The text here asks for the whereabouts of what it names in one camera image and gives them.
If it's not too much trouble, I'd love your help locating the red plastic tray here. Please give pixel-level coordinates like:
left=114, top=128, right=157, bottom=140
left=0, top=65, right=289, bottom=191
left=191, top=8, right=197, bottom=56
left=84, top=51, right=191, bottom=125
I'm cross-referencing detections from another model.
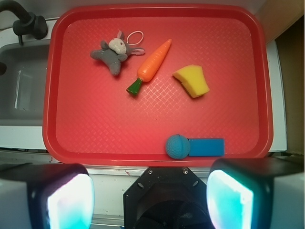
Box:
left=42, top=4, right=274, bottom=167

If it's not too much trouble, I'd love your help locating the grey plush bunny keychain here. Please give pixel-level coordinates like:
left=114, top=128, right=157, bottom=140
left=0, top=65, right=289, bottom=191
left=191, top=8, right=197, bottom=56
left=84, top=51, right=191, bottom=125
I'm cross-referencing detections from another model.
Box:
left=90, top=31, right=145, bottom=76

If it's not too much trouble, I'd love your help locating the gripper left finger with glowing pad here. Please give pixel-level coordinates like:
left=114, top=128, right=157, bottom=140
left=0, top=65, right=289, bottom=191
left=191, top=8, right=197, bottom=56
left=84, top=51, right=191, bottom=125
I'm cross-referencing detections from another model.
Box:
left=0, top=163, right=95, bottom=229

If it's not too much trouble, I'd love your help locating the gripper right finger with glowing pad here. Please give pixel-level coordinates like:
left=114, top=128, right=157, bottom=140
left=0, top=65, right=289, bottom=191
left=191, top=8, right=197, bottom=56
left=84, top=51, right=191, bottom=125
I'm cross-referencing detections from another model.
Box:
left=206, top=158, right=305, bottom=229

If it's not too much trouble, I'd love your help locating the blue rectangular block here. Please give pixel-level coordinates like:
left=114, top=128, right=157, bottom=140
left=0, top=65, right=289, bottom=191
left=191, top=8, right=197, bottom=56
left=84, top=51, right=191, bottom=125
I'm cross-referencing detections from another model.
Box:
left=189, top=138, right=225, bottom=156

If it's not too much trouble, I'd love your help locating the yellow sponge piece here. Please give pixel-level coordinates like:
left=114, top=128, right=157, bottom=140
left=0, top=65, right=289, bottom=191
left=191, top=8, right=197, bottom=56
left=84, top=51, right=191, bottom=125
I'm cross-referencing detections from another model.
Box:
left=173, top=64, right=210, bottom=98

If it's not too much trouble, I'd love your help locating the black faucet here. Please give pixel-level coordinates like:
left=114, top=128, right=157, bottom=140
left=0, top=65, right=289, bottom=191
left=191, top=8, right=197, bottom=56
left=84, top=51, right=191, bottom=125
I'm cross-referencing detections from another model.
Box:
left=0, top=0, right=48, bottom=45

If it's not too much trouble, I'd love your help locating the blue textured ball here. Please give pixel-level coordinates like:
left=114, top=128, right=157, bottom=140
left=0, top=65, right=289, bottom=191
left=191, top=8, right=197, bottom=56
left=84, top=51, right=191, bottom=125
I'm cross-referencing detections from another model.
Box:
left=165, top=134, right=191, bottom=160

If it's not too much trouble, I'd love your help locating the orange toy carrot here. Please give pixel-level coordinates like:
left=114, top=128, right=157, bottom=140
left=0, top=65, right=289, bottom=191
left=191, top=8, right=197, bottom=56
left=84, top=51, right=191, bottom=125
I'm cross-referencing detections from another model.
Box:
left=126, top=39, right=172, bottom=96

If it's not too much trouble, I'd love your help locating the grey sink basin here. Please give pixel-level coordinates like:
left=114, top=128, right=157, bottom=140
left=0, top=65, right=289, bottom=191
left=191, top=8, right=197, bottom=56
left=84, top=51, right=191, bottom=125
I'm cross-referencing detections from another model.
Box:
left=0, top=40, right=50, bottom=126

